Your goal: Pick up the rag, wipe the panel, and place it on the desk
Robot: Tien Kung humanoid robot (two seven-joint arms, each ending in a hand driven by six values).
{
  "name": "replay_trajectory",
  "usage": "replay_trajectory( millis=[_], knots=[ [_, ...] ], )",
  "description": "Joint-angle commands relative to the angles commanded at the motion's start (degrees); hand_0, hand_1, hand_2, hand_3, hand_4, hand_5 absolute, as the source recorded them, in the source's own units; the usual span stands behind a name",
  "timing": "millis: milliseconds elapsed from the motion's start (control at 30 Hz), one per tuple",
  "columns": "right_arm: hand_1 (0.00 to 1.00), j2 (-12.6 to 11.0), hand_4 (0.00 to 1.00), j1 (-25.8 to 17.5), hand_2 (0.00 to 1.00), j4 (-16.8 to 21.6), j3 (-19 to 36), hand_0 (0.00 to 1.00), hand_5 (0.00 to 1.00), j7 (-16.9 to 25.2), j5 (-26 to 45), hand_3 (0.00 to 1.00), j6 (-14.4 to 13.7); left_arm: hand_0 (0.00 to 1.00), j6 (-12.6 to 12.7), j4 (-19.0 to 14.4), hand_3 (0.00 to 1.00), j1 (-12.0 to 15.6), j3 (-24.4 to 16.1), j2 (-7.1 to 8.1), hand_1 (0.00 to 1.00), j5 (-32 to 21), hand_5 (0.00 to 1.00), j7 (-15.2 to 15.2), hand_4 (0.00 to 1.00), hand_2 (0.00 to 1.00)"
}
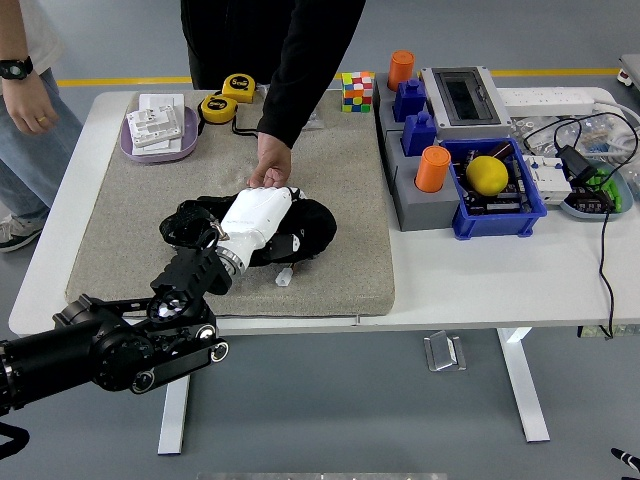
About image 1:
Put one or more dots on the white device with red mark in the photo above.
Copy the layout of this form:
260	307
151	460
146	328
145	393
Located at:
631	70

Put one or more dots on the blue plastic bin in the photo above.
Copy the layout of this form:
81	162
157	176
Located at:
495	222

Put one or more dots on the white circuit breaker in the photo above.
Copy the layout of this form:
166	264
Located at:
547	182

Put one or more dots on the colourful puzzle cube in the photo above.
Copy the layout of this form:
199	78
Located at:
357	92

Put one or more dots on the silver metal floor bracket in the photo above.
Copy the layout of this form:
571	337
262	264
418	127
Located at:
442	352

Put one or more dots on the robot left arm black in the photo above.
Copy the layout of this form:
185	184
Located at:
100	350

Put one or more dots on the clear bag of blue parts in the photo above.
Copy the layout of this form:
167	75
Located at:
600	137

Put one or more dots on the small clear plastic bag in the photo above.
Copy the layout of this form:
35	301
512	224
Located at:
315	120

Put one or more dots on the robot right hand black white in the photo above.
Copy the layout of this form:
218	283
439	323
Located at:
631	460

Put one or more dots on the grey-brown mat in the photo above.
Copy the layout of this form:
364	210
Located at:
350	260

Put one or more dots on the black terminal block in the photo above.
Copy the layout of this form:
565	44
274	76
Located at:
590	202

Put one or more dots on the under-table socket strip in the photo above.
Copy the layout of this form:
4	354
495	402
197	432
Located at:
622	331

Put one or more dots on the person's left forearm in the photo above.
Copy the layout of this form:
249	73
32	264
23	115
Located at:
12	30
295	95

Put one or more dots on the white power strip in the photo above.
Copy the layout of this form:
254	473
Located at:
545	100

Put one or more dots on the blue stepped block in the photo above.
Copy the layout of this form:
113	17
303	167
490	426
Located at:
409	100
419	135

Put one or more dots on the black wristwatch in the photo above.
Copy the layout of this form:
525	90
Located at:
15	69

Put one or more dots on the orange cylinder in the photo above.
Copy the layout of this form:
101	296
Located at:
432	167
402	67

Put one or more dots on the light blue dish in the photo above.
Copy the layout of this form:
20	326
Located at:
625	192

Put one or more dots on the clear bag of rings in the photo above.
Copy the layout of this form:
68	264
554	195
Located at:
525	127

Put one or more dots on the yellow tape measure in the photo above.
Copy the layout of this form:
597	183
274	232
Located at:
239	87
217	107

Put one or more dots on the green terminal connector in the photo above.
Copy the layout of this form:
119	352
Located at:
612	192

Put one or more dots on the person's left hand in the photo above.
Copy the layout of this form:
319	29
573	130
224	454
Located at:
274	165

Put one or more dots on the purple oval tray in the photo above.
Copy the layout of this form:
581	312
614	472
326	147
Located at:
190	135

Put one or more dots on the yellow ball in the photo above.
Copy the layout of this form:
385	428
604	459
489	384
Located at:
487	175

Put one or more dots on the black power adapter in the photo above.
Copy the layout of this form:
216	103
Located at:
575	162

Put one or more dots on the person's left hand with ring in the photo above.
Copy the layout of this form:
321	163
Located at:
30	105

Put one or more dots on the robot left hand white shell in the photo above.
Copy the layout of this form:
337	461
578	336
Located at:
257	215

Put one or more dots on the dark circuit boards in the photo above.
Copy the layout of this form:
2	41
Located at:
500	202

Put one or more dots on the person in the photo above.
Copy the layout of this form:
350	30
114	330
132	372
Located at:
30	165
240	35

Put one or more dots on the white table leg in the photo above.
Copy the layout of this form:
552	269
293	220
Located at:
175	410
525	395

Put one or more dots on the grey block holder base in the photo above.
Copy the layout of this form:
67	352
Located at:
384	107
425	210

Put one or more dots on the white switch back module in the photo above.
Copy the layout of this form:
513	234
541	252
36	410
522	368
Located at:
152	125

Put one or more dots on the white flat switch plate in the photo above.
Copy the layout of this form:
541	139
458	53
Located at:
160	100
165	145

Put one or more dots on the grey electrical enclosure box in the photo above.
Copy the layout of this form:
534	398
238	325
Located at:
467	127

